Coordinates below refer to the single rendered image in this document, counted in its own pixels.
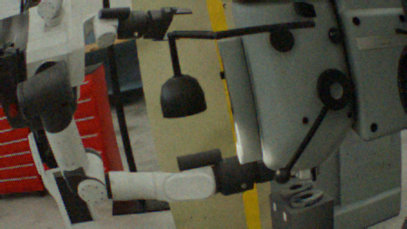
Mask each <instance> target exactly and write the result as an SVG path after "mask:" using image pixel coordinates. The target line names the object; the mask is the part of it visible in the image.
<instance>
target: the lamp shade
mask: <svg viewBox="0 0 407 229"><path fill-rule="evenodd" d="M160 105H161V109H162V114H163V118H167V119H174V118H181V117H186V116H190V115H197V114H200V113H201V112H203V111H205V110H206V109H207V105H206V101H205V96H204V90H203V89H202V87H201V86H200V84H199V83H198V81H197V79H196V78H194V77H192V76H190V75H184V74H181V75H173V76H172V77H169V78H168V79H167V80H166V81H165V82H164V83H163V84H162V86H161V93H160Z"/></svg>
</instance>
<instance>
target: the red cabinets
mask: <svg viewBox="0 0 407 229"><path fill-rule="evenodd" d="M74 120H75V124H76V127H77V129H78V133H79V135H80V136H81V141H82V143H83V146H84V148H93V149H94V150H96V151H97V152H99V154H100V155H101V156H102V158H103V168H104V172H105V173H109V172H111V171H116V172H121V171H123V170H124V167H123V162H122V159H121V155H120V151H119V147H118V143H117V139H116V135H115V131H114V124H113V120H112V116H111V108H110V104H109V100H108V92H107V89H106V81H105V73H104V62H102V63H98V64H94V65H91V66H87V67H85V68H84V81H83V82H82V84H81V85H80V97H79V99H78V100H77V111H76V112H75V114H74ZM32 132H33V131H32ZM32 132H31V131H30V127H26V128H18V129H15V130H14V129H13V127H11V125H10V124H9V123H8V121H7V119H6V117H5V113H4V111H3V108H2V106H1V104H0V200H1V199H2V197H1V194H5V193H9V194H10V193H17V192H18V193H20V192H27V191H28V192H30V191H37V190H38V191H39V194H40V196H42V197H44V193H43V191H44V188H45V185H44V181H43V178H42V176H41V175H40V174H39V173H38V170H37V169H36V165H35V161H34V158H33V156H32V152H31V148H30V145H29V138H28V135H29V134H31V133H32Z"/></svg>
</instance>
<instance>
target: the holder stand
mask: <svg viewBox="0 0 407 229"><path fill-rule="evenodd" d="M269 200H270V208H271V220H272V228H273V229H333V225H334V223H333V221H334V220H333V218H334V215H333V214H334V211H333V209H334V207H333V205H334V202H333V198H332V197H331V196H329V195H328V194H327V193H326V192H325V191H323V189H321V188H320V187H318V186H317V184H315V183H313V182H312V180H310V181H301V182H296V183H291V184H288V185H285V186H283V188H281V189H280V191H277V192H274V193H270V194H269Z"/></svg>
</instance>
